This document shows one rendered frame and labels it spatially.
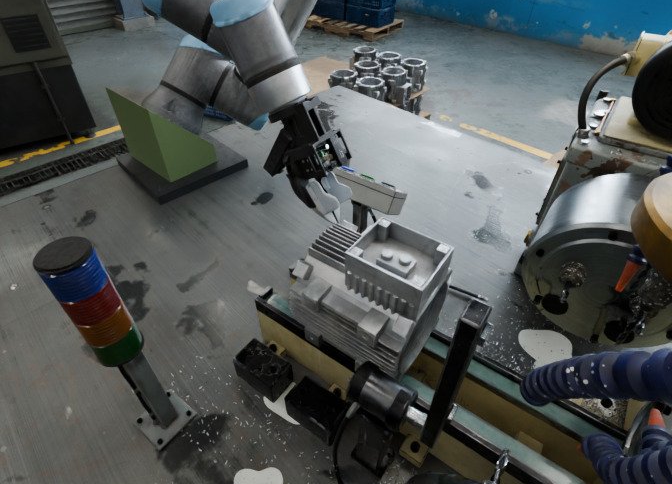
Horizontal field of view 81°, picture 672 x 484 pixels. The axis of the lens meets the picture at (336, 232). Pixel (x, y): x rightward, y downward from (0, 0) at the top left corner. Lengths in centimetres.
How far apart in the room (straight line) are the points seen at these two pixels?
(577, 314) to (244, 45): 69
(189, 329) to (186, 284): 14
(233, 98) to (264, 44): 74
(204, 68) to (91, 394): 92
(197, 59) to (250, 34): 76
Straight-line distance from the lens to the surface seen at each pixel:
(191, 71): 136
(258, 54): 61
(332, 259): 60
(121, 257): 118
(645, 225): 40
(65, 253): 54
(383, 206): 79
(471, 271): 106
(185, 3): 75
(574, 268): 73
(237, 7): 62
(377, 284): 55
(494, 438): 70
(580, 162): 90
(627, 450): 72
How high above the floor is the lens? 153
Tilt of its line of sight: 41 degrees down
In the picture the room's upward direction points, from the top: straight up
